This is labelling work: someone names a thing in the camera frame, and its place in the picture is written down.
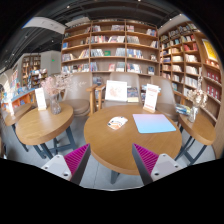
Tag beige chair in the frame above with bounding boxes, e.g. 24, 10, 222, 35
151, 76, 178, 122
62, 72, 97, 116
96, 72, 142, 110

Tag glass vase with pink flowers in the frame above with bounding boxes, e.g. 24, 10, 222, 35
41, 73, 71, 115

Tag beige chair in middle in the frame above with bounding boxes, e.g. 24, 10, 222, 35
96, 72, 142, 110

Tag beige chair on right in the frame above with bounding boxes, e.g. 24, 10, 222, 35
151, 76, 178, 122

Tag white sign on centre table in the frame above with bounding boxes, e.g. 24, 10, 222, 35
143, 84, 159, 113

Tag book on middle chair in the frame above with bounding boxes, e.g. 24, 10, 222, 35
127, 87, 139, 102

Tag small table at far left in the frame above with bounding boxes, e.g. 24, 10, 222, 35
3, 101, 34, 153

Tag white illustrated display board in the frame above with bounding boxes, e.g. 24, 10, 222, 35
105, 80, 127, 102

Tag round wooden left table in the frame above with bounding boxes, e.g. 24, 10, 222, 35
16, 103, 76, 159

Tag round wooden table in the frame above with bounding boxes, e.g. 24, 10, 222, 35
176, 114, 216, 165
84, 105, 182, 184
16, 103, 76, 159

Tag wooden right wall bookshelf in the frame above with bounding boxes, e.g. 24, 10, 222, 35
159, 21, 222, 125

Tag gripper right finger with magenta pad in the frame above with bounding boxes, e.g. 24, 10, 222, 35
132, 143, 182, 185

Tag white sign on left table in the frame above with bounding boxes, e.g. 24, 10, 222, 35
35, 88, 47, 110

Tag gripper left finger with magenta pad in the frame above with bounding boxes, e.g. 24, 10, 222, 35
42, 144, 90, 185

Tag blue pink mouse pad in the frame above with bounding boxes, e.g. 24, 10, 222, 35
133, 114, 176, 134

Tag round wooden centre table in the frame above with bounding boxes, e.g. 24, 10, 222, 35
84, 105, 182, 184

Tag white sign on table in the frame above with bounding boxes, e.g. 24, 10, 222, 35
143, 84, 159, 113
35, 88, 47, 110

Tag far left wooden bookshelf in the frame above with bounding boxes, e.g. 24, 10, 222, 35
22, 54, 41, 88

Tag round wooden right table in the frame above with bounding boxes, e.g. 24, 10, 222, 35
176, 114, 216, 165

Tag glass vase with white flowers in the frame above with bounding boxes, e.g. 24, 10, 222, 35
187, 76, 208, 123

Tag large wooden back bookshelf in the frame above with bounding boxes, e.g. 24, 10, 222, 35
60, 18, 160, 76

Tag beige chair on left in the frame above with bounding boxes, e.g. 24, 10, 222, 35
62, 72, 97, 116

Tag books on right table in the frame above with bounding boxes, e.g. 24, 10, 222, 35
175, 104, 190, 115

